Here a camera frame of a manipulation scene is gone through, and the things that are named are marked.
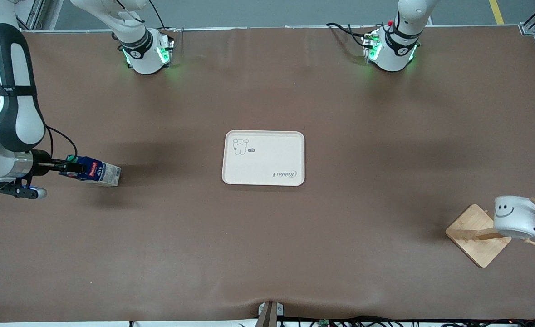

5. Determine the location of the cream plastic tray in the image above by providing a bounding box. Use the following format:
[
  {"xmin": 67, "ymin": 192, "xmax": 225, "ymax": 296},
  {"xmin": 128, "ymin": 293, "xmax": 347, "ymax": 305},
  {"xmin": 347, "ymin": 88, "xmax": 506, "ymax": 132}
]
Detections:
[{"xmin": 221, "ymin": 130, "xmax": 305, "ymax": 187}]

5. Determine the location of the black base cable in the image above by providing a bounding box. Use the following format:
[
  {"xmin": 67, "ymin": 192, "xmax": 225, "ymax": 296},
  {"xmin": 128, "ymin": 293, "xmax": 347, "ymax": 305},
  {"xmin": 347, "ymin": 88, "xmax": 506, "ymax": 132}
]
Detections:
[
  {"xmin": 325, "ymin": 22, "xmax": 373, "ymax": 49},
  {"xmin": 147, "ymin": 0, "xmax": 178, "ymax": 33}
]

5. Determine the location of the metal table clamp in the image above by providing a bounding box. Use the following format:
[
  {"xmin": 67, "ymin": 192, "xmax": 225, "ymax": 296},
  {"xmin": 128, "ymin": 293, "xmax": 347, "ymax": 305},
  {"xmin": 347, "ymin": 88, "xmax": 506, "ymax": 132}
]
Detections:
[{"xmin": 256, "ymin": 301, "xmax": 285, "ymax": 327}]

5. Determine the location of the white smiley mug black handle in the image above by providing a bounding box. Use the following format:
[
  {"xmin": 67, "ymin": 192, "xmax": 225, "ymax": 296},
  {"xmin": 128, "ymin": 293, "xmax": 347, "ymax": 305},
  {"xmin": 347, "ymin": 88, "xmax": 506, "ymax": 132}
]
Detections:
[{"xmin": 493, "ymin": 195, "xmax": 535, "ymax": 241}]

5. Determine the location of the black right base cable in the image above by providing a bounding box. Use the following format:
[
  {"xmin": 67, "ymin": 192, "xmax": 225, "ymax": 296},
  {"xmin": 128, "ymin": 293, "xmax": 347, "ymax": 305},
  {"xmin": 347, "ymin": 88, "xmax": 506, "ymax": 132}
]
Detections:
[{"xmin": 147, "ymin": 0, "xmax": 178, "ymax": 33}]

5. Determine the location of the black left base cable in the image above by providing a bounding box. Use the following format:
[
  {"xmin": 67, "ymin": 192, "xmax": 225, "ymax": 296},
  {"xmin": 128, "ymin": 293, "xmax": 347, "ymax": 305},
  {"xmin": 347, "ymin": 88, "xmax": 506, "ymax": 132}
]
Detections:
[{"xmin": 325, "ymin": 22, "xmax": 373, "ymax": 49}]

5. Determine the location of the blue milk carton green cap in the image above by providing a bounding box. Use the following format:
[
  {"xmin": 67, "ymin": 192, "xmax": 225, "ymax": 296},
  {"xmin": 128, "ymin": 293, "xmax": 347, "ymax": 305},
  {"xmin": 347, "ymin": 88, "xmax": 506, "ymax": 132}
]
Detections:
[{"xmin": 59, "ymin": 155, "xmax": 122, "ymax": 188}]

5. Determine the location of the wooden cup rack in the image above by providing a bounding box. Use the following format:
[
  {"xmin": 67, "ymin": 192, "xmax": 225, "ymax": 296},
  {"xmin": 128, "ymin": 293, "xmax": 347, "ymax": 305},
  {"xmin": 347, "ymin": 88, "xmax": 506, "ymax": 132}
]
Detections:
[{"xmin": 445, "ymin": 196, "xmax": 535, "ymax": 268}]

